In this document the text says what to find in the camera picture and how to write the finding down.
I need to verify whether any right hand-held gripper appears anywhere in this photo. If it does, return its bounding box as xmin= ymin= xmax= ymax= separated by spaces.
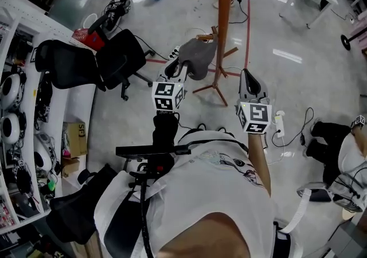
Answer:
xmin=236 ymin=68 xmax=273 ymax=135

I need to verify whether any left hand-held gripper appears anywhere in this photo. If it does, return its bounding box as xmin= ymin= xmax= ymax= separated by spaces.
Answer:
xmin=151 ymin=58 xmax=190 ymax=112

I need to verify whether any gray hat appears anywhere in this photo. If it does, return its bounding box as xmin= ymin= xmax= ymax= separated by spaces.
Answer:
xmin=179 ymin=37 xmax=218 ymax=81

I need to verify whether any wooden coat stand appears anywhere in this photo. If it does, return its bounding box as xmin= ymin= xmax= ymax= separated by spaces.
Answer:
xmin=192 ymin=0 xmax=240 ymax=107

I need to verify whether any person's left forearm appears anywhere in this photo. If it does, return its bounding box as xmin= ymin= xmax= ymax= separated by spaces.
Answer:
xmin=153 ymin=111 xmax=180 ymax=148

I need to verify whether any person's right forearm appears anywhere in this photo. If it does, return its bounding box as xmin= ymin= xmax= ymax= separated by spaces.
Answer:
xmin=247 ymin=132 xmax=272 ymax=198

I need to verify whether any black rod with disc end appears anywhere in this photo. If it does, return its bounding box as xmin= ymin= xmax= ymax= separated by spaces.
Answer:
xmin=340 ymin=26 xmax=367 ymax=52

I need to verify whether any black equipment bundle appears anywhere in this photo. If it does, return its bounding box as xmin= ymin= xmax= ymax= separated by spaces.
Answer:
xmin=102 ymin=0 xmax=132 ymax=30

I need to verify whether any black mesh office chair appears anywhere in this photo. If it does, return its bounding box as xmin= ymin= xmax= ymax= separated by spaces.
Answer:
xmin=34 ymin=15 xmax=155 ymax=101

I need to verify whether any black chest rig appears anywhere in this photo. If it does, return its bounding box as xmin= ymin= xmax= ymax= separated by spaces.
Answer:
xmin=115 ymin=141 xmax=192 ymax=258

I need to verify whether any red flat box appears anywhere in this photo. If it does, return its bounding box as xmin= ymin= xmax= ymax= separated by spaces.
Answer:
xmin=71 ymin=28 xmax=106 ymax=52

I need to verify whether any white storage shelf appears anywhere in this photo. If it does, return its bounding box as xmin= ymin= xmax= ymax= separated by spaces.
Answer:
xmin=0 ymin=0 xmax=97 ymax=235

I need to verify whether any person's white shirt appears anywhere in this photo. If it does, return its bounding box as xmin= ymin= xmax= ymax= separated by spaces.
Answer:
xmin=93 ymin=130 xmax=305 ymax=258

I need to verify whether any cardboard box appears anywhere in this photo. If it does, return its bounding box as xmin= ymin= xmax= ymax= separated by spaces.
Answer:
xmin=62 ymin=121 xmax=88 ymax=158

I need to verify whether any pink garment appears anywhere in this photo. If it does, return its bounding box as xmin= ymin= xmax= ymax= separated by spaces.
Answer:
xmin=348 ymin=18 xmax=367 ymax=51

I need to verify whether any white robot head shell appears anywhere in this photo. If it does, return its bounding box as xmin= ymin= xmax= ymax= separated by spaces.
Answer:
xmin=0 ymin=73 xmax=24 ymax=112
xmin=0 ymin=112 xmax=23 ymax=146
xmin=33 ymin=132 xmax=54 ymax=172

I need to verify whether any black padded chair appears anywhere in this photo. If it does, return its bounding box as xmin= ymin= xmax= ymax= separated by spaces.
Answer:
xmin=45 ymin=163 xmax=119 ymax=245

